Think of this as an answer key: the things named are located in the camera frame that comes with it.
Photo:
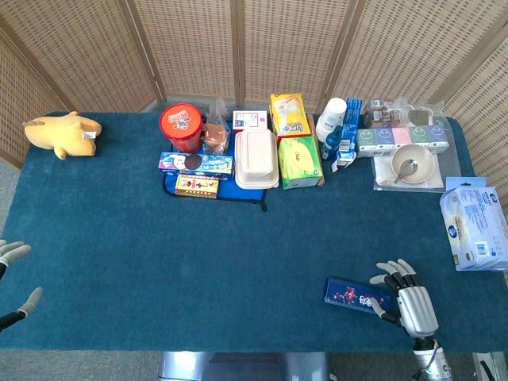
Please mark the blue spray bottle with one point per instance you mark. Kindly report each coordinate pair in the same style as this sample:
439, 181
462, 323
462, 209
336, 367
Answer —
331, 143

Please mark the small white red box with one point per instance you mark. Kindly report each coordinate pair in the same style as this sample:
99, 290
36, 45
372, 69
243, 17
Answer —
250, 119

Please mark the row of small boxes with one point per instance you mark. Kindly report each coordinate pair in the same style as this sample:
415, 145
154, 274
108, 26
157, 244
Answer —
401, 137

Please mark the grey spoon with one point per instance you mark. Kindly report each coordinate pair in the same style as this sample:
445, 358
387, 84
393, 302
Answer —
409, 166

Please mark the blue glasses case white lining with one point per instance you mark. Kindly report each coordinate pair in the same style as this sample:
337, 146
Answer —
353, 295

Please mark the clear bag brown snacks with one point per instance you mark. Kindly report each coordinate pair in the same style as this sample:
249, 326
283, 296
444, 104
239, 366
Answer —
381, 117

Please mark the white bottle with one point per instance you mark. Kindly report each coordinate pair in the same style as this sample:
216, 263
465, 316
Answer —
331, 115

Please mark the blue cookie box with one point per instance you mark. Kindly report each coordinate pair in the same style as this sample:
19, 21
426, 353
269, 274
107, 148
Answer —
206, 164

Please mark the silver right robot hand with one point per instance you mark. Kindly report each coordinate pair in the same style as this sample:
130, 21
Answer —
414, 309

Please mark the yellow tea box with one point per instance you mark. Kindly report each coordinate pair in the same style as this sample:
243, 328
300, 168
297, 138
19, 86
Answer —
287, 115

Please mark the beige lidded lunch box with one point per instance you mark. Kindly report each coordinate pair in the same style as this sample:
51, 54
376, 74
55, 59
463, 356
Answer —
256, 158

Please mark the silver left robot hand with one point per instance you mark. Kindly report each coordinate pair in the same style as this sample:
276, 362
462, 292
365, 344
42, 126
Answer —
8, 252

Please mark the blue flat tray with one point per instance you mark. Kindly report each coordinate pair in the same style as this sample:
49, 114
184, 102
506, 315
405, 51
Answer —
238, 194

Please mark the clear bag of pastries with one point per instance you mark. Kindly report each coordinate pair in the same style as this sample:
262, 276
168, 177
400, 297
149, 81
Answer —
216, 137

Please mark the large blue white wipes pack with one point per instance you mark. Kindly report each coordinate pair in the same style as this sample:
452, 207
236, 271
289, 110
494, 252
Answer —
472, 226

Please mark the blue white open carton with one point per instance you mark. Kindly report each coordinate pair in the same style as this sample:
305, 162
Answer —
349, 131

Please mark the clear plastic packet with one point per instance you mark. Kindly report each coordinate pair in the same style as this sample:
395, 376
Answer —
418, 117

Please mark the green tissue pack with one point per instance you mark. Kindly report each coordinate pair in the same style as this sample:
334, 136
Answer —
297, 162

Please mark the yellow plush toy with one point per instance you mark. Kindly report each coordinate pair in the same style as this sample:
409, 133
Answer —
67, 135

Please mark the red snack tub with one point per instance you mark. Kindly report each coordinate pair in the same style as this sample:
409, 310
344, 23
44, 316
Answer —
180, 123

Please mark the clear zip bag white cloth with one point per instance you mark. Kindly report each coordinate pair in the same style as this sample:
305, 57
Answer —
383, 170

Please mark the woven wicker folding screen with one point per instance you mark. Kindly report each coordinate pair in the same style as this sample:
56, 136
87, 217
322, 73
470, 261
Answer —
278, 39

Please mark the blue carpet table cover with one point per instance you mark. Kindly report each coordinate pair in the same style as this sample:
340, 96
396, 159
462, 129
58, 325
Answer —
158, 258

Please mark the small yellow red box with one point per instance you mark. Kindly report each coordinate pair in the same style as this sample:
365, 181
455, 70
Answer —
196, 186

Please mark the beige bowl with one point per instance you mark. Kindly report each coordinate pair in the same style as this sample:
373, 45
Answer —
420, 158

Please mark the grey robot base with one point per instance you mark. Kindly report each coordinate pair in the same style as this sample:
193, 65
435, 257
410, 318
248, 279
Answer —
238, 367

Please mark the white plastic object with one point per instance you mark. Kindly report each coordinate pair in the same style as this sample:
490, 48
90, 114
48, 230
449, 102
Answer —
490, 363

